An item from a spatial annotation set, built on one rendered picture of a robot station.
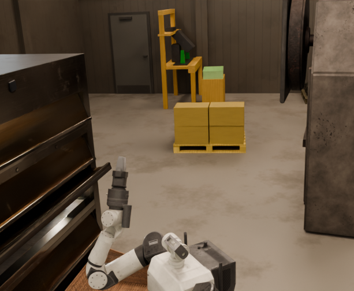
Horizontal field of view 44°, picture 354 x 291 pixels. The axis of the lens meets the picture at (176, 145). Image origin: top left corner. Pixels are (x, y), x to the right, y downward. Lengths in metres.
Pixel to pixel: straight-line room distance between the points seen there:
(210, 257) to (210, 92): 8.45
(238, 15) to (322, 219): 7.71
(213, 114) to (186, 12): 5.21
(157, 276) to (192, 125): 5.49
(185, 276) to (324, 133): 2.97
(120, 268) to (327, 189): 3.06
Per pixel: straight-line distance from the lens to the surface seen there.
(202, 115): 7.07
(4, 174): 2.15
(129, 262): 1.95
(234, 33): 11.71
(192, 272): 1.73
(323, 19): 4.48
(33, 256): 2.42
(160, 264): 1.79
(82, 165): 2.70
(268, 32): 11.67
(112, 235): 1.94
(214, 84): 10.08
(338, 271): 4.40
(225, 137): 7.17
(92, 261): 1.95
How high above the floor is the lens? 2.37
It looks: 18 degrees down
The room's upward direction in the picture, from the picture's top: 3 degrees counter-clockwise
